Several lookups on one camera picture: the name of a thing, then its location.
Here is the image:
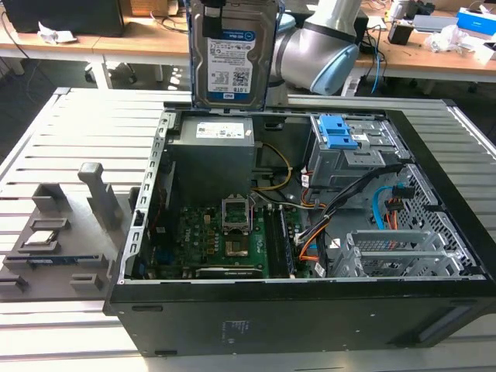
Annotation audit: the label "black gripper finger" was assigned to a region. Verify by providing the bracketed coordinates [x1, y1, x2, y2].
[202, 0, 226, 38]

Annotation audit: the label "hard disk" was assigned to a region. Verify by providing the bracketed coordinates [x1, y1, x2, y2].
[187, 0, 286, 113]

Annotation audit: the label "grey metal disk bay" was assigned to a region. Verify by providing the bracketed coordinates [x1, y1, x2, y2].
[331, 229, 478, 278]

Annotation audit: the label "wooden desk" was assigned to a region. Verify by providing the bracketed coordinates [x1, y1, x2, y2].
[0, 0, 496, 84]

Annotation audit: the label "large black box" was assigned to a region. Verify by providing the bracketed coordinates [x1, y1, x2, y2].
[2, 0, 126, 38]

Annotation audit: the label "grey power supply unit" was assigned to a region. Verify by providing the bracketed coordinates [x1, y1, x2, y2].
[166, 115, 257, 195]

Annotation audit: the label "black speaker box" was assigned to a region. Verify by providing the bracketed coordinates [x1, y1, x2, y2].
[354, 9, 370, 55]

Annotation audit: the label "crumpled white paper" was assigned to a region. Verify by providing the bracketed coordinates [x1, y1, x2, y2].
[37, 22, 79, 44]

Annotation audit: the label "blue plastic drive latch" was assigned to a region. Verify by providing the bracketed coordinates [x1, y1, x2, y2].
[319, 115, 360, 150]

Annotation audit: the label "small black container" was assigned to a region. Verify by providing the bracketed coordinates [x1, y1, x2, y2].
[387, 21, 414, 45]

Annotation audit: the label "grey metal drive cage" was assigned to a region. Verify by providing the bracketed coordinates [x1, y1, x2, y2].
[308, 114, 412, 188]

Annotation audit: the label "CPU socket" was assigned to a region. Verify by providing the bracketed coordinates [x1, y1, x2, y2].
[220, 197, 253, 236]

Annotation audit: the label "green motherboard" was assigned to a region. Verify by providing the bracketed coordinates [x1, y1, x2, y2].
[149, 204, 299, 280]

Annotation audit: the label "grey flat device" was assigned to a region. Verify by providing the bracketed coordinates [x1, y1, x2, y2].
[412, 14, 460, 34]

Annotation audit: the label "brown chipset heat sink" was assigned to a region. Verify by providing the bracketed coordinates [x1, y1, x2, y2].
[223, 239, 250, 259]

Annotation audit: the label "black installed RAM stick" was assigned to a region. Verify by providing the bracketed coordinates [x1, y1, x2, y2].
[277, 205, 296, 278]

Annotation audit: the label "clear plastic bag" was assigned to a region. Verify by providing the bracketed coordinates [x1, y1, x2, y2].
[423, 24, 472, 53]

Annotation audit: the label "black graphics card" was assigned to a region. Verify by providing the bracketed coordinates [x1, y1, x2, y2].
[195, 265, 265, 280]

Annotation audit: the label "grey parts rack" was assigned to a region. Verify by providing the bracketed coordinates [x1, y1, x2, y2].
[0, 161, 135, 303]

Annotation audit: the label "blue cardboard box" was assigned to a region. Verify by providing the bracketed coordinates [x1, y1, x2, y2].
[456, 6, 496, 40]

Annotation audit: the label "silver CPU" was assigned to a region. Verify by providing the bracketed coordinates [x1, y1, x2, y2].
[22, 230, 59, 248]

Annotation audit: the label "black open PC case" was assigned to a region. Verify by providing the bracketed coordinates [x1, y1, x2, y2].
[102, 99, 496, 357]

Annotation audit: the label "yellow power wires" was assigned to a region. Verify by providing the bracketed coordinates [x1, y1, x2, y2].
[250, 142, 294, 192]

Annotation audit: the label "blue hanging cable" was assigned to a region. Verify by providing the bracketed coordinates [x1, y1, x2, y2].
[370, 50, 385, 95]

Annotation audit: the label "black cable bundle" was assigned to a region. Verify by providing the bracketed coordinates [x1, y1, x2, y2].
[294, 164, 401, 246]

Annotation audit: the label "orange power wires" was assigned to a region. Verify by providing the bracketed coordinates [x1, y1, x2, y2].
[299, 226, 330, 263]

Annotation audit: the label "blue data wire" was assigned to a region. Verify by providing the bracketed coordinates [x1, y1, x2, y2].
[371, 185, 400, 233]

